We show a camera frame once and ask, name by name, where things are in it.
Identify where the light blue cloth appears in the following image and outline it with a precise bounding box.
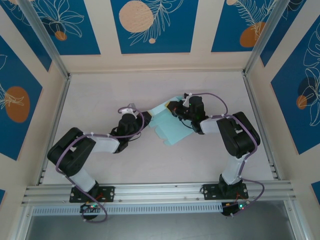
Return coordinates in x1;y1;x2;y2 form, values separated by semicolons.
147;94;195;148

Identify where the small controller circuit board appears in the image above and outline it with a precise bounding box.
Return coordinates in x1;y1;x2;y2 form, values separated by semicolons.
79;202;105;213
222;201;251;213

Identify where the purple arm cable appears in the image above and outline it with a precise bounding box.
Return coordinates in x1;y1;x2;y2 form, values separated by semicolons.
189;92;265;218
55;106;145;224

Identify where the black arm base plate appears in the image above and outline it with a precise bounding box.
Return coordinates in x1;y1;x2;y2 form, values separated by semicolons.
69;185;116;203
201;183;250;201

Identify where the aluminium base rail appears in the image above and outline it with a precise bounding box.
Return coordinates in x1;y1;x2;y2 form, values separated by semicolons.
21;181;297;206

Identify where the blue floral wall panel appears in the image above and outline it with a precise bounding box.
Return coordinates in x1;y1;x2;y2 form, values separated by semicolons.
270;23;320;155
211;0;278;53
0;34;44;161
259;0;320;68
110;0;200;55
31;0;102;56
0;3;53;73

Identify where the grey slotted cable duct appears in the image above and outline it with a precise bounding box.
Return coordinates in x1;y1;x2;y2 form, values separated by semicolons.
31;202;225;216

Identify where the aluminium frame post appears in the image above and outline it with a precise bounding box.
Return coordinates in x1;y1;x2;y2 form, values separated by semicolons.
243;0;287;76
18;0;71;78

